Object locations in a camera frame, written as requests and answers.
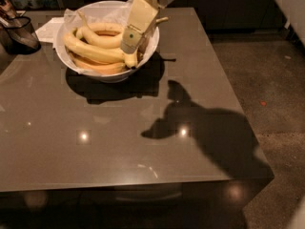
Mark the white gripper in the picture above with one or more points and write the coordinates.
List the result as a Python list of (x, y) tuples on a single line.
[(143, 16)]

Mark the long yellow banana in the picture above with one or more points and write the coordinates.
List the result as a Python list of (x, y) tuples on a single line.
[(83, 49)]

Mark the white paper sheet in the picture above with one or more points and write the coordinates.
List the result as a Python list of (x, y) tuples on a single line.
[(47, 32)]

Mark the yellow banana bottom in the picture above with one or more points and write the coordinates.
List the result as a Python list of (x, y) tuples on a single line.
[(105, 69)]

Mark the white ceramic bowl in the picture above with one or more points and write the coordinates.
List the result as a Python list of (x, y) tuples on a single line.
[(108, 76)]

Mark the yellow banana right side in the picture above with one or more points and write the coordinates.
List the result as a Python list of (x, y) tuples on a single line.
[(136, 58)]

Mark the yellow banana back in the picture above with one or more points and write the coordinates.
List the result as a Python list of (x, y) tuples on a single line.
[(105, 27)]

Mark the dark mesh basket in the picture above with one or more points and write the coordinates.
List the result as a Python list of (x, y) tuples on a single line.
[(18, 36)]

